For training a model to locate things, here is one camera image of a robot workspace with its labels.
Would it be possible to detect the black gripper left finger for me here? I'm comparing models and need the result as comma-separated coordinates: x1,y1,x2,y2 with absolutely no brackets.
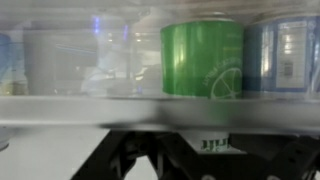
71,130,201,180

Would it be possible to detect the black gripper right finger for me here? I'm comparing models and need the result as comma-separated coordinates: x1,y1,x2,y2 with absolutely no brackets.
229,133,320,180

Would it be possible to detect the white can green print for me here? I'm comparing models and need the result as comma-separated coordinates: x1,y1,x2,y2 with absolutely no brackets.
181,130,232,154

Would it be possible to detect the green soda can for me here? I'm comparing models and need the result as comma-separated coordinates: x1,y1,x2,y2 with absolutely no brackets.
160,14,245,100

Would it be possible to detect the blue and white container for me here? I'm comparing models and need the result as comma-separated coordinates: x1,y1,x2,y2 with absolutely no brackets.
242,15,320,100

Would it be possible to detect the clear plastic food tub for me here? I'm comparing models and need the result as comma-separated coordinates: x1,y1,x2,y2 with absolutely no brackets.
22,28,101,97

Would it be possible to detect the blue packet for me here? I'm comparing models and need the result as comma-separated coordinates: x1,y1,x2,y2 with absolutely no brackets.
0,32,16,96

